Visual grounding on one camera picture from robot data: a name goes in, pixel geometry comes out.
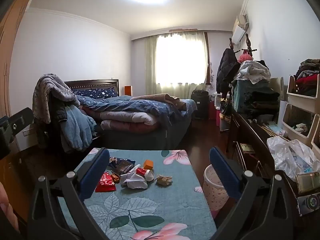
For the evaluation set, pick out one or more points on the dark wooden dresser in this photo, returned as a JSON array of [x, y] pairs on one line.
[[255, 140]]

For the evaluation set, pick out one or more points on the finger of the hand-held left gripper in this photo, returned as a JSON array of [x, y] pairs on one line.
[[21, 123]]

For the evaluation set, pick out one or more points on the wooden coat rack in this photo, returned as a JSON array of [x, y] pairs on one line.
[[247, 42]]

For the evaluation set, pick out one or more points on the pink plastic bin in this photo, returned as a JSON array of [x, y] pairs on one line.
[[218, 118]]

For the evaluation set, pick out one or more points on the small orange box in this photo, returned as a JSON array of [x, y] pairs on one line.
[[148, 165]]

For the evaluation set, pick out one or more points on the brown crumpled wrapper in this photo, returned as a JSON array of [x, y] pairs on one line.
[[164, 180]]

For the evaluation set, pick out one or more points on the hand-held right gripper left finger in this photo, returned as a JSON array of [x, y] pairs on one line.
[[95, 172]]

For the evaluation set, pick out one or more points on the white crumpled cloth pile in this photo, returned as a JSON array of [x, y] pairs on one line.
[[253, 71]]

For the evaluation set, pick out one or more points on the orange wooden nightstand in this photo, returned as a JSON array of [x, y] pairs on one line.
[[128, 90]]

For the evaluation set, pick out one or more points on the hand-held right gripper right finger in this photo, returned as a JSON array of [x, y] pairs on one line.
[[225, 173]]

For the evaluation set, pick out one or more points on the brown blanket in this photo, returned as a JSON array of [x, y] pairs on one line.
[[160, 97]]

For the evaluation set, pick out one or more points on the black padded jacket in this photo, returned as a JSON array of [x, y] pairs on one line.
[[60, 115]]

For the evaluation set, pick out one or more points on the cream storage bin with clothes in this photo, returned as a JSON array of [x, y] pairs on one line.
[[303, 101]]

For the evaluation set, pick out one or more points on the blue duvet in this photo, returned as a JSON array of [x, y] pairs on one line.
[[140, 106]]

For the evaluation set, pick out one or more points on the dark wooden headboard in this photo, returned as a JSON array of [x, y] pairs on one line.
[[92, 83]]

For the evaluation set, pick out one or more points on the black suitcase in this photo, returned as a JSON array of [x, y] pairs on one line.
[[200, 103]]

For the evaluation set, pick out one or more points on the white plastic bag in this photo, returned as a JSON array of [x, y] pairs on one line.
[[287, 155]]

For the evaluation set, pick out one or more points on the dark and red clothes pile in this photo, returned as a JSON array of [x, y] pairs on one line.
[[308, 77]]

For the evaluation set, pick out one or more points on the blue star pillow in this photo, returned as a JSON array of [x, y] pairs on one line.
[[96, 93]]

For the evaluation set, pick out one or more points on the white printed box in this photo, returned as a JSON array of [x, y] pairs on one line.
[[310, 202]]

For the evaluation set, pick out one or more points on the gold box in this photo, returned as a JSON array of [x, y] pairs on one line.
[[308, 182]]

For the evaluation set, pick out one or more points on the blue fleece robe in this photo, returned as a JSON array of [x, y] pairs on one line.
[[77, 130]]

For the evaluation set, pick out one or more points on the white wall socket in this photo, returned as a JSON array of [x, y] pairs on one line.
[[28, 132]]

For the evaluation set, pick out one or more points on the teal storage box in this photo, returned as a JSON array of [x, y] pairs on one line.
[[240, 95]]

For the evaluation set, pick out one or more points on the small orange lump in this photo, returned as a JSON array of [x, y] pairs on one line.
[[115, 178]]

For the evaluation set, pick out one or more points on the red snack packet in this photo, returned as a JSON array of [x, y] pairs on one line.
[[105, 184]]

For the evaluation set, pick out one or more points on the white wall air conditioner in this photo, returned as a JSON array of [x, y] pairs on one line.
[[238, 31]]

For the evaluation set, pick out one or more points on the teal floral tablecloth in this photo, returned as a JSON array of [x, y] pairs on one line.
[[155, 205]]

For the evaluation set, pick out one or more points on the pale sheer curtain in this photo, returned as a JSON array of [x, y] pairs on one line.
[[180, 60]]

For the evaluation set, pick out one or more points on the dark blue snack packet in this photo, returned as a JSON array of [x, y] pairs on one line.
[[122, 166]]

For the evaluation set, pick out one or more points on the red container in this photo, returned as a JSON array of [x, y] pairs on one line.
[[212, 110]]

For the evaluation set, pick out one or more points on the pink dotted waste bin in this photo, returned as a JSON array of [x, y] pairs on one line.
[[213, 191]]

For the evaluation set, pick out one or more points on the person's left hand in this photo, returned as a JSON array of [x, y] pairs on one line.
[[7, 207]]

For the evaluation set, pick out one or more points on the folded pink grey quilts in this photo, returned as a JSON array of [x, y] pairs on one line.
[[127, 121]]

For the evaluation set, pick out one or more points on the pink cloth on rack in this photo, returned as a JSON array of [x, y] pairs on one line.
[[245, 57]]

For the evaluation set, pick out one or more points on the wooden wardrobe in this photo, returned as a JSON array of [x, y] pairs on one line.
[[10, 55]]

